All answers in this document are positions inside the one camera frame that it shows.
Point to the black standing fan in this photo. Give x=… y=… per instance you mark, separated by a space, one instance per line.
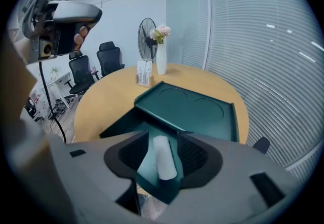
x=145 y=40

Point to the white towel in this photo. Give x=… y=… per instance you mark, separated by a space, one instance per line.
x=164 y=157

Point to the white ribbed vase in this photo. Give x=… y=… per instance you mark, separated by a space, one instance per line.
x=161 y=59

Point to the white shelf unit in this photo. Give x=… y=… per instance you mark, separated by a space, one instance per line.
x=59 y=83

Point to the pink flower bouquet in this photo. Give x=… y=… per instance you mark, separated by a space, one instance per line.
x=160 y=32

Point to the person's left hand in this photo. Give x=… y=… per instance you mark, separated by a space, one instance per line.
x=79 y=38

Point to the small green plant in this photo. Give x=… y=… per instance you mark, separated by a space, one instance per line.
x=54 y=71

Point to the person's left forearm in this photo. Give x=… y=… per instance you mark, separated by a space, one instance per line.
x=20 y=46

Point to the dark green plastic tray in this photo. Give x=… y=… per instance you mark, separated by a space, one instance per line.
x=187 y=109

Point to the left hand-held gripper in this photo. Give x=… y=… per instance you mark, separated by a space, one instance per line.
x=41 y=48

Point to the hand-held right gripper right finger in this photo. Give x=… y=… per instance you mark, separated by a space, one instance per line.
x=227 y=180

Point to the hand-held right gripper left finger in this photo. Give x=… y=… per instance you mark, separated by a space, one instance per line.
x=91 y=167

